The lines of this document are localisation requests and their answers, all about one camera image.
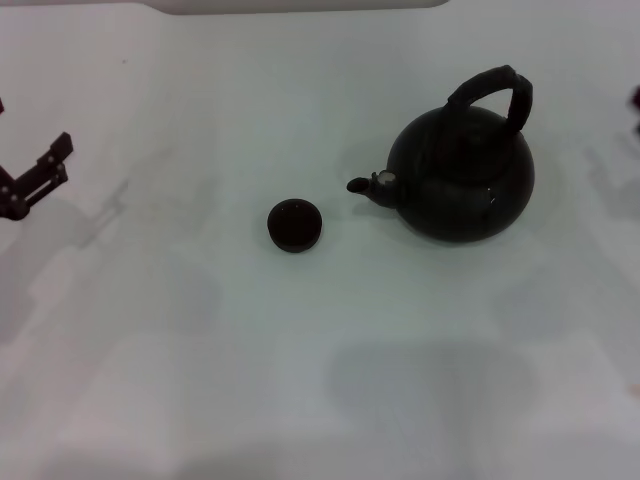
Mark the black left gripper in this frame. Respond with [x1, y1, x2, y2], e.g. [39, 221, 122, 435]
[0, 96, 75, 223]

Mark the black round teapot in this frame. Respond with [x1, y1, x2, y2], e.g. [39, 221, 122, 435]
[346, 64, 536, 245]

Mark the small dark teacup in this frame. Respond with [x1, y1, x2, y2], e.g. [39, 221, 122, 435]
[266, 197, 324, 255]

